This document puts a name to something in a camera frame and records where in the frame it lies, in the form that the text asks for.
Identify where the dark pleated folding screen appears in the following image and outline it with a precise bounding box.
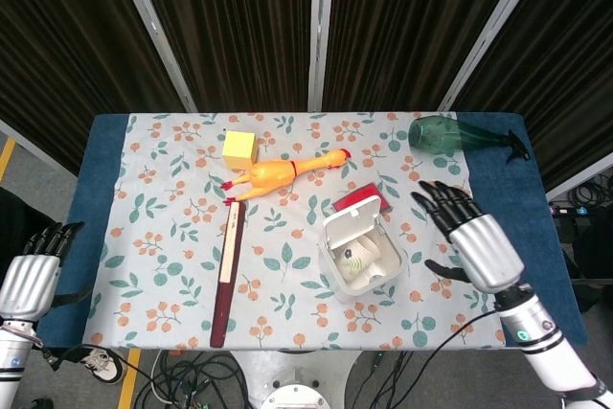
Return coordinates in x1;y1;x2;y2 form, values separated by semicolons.
0;0;613;193

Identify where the paper cup with flower print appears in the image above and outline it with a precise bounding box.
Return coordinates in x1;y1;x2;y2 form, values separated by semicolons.
333;236;384;281

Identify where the blue table cover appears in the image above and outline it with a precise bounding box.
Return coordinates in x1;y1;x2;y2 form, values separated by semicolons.
36;111;590;349

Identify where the black power strip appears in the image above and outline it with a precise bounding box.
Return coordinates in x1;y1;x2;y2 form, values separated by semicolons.
548;204;591;217

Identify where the white plastic bin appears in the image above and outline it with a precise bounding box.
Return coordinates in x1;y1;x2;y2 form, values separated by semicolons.
317;201;403;304

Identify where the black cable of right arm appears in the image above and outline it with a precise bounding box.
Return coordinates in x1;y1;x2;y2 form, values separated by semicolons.
410;307;502;409

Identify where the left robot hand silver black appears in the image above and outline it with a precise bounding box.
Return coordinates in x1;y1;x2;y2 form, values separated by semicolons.
0;220;93;323

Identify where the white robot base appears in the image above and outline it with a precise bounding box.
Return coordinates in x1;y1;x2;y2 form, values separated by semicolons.
229;349;379;409

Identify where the orange rubber chicken toy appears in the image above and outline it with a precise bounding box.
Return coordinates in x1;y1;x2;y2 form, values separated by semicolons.
219;148;352;205

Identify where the yellow cube block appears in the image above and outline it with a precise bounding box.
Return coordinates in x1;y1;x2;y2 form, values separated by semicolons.
221;130;261;171

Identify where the red flat box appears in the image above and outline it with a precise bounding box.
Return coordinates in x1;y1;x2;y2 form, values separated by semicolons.
331;182;393;214

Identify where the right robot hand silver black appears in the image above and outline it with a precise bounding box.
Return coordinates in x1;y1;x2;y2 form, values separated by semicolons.
410;179;526;295

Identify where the floral printed tablecloth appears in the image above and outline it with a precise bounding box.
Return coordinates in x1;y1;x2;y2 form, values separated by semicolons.
81;111;507;351

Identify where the green spray bottle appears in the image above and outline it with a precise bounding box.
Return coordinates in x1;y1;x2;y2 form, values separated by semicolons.
407;115;532;164

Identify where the white black sneaker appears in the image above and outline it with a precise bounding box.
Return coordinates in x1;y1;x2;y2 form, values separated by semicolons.
71;345;126;385

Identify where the dark red folded fan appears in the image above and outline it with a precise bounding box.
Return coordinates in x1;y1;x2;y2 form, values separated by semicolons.
209;200;247;349

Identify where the black floor cable bundle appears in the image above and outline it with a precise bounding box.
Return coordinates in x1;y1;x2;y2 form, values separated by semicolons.
131;350;269;409

